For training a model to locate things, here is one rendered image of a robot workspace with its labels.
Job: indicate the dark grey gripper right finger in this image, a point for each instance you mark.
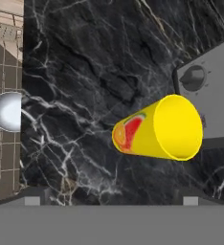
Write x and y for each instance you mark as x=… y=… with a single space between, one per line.
x=191 y=200

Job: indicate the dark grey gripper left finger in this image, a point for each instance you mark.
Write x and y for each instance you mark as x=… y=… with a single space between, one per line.
x=32 y=200

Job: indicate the yellow cup with fruit print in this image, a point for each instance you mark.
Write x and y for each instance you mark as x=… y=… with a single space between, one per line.
x=168 y=130

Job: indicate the white round bowl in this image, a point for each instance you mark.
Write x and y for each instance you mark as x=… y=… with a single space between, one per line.
x=7 y=111

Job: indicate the grey appliance with knob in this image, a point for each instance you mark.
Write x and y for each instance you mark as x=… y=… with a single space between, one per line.
x=217 y=95

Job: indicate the dark grey round knob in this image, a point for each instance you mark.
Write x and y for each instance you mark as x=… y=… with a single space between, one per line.
x=193 y=78

